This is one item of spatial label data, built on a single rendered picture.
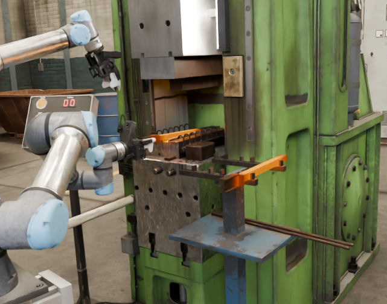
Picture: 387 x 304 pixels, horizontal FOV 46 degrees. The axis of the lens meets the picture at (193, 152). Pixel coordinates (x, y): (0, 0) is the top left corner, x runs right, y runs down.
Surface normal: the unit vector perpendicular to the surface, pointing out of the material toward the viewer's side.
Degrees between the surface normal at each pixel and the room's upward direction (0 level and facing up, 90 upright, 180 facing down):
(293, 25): 89
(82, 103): 60
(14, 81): 90
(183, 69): 90
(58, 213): 93
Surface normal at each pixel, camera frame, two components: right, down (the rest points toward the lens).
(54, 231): 0.99, 0.04
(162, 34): -0.58, 0.19
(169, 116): 0.81, 0.08
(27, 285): -0.04, -0.98
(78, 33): 0.59, 0.14
